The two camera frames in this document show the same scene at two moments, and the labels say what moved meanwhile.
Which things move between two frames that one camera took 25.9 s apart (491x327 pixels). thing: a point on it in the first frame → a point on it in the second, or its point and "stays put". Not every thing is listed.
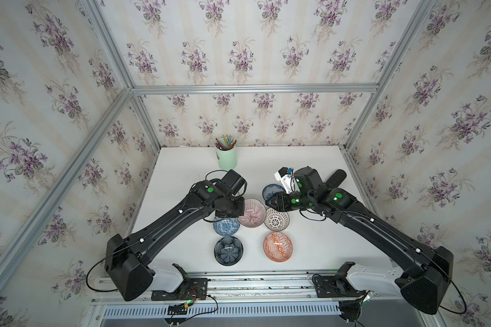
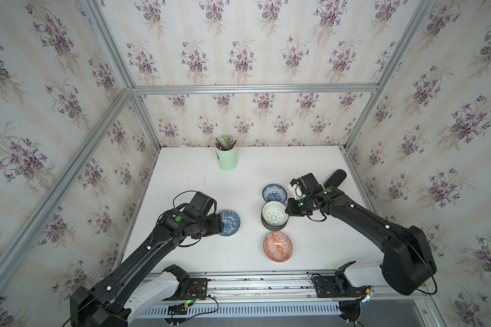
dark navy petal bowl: [228, 251] → [274, 227]
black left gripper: [241, 210] → [217, 226]
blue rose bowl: [270, 189] stays put
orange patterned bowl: [277, 246] stays put
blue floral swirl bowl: [228, 227] stays put
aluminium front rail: [249, 289] stays put
